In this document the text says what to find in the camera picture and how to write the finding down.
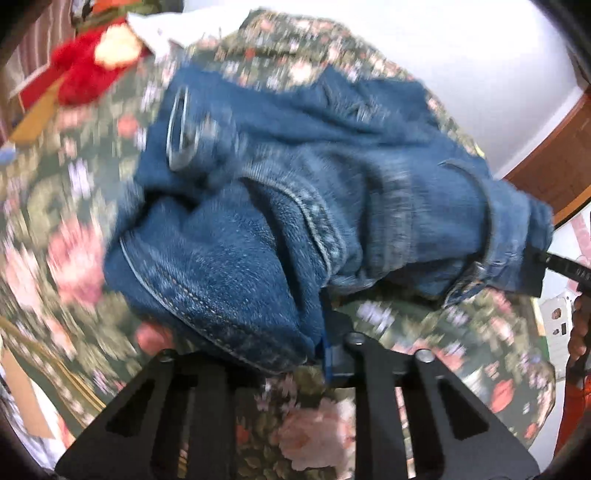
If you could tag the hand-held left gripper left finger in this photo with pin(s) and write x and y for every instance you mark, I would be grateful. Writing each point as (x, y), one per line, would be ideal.
(207, 383)

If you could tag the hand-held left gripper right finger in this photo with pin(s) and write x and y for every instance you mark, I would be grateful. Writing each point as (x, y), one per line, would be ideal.
(328, 350)

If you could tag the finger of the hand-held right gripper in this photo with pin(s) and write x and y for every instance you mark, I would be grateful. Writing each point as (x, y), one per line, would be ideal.
(540, 265)

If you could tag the blue denim jacket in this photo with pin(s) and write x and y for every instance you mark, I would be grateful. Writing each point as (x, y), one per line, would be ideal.
(277, 184)

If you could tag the person's right hand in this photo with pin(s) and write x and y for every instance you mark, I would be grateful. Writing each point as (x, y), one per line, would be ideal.
(579, 327)

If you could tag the wooden wardrobe with heart stickers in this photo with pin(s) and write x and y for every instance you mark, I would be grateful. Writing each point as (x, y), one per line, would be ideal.
(554, 161)

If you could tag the floral patterned blanket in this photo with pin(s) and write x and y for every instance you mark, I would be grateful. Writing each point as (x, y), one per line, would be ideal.
(69, 207)

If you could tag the brown cardboard box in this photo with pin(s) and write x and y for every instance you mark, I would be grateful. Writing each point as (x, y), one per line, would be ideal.
(37, 115)

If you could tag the red plush toy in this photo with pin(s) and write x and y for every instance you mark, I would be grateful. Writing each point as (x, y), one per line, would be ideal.
(87, 64)

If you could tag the white shirt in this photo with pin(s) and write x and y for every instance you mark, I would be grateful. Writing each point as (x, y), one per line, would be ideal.
(184, 27)

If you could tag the striped brown curtain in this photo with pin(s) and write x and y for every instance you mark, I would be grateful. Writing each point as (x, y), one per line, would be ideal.
(21, 69)

